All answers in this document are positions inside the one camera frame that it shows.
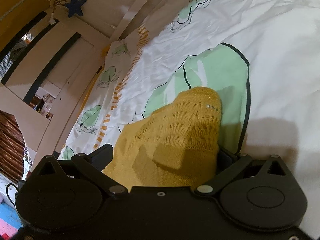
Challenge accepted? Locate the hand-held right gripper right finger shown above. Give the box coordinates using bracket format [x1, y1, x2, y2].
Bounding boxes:
[194, 148, 292, 196]

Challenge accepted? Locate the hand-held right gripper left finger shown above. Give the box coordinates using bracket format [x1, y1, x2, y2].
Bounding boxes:
[32, 143, 126, 196]

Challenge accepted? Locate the mustard yellow knit sweater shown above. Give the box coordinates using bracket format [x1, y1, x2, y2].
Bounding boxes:
[102, 86, 223, 188]

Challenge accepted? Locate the brown striped cloth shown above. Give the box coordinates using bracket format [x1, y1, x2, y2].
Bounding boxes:
[0, 110, 27, 180]

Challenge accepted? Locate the blue box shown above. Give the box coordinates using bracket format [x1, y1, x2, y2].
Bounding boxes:
[0, 202, 23, 229]

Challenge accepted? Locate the pink box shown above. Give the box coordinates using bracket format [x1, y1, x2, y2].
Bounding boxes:
[0, 217, 21, 239]

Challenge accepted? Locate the white leaf print bed sheet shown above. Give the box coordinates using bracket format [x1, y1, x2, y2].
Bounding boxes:
[24, 0, 320, 228]

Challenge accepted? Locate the blue star decoration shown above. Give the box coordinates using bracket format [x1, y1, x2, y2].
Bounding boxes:
[64, 0, 87, 18]

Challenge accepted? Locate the black cable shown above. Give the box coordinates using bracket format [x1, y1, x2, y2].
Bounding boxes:
[6, 182, 22, 207]

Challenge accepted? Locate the white wooden bed frame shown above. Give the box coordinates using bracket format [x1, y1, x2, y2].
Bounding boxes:
[0, 11, 113, 155]

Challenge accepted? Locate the light wooden bed frame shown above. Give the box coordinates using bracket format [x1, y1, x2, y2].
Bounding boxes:
[110, 0, 223, 44]

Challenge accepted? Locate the white hanging string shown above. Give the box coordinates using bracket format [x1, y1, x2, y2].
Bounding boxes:
[49, 0, 63, 26]

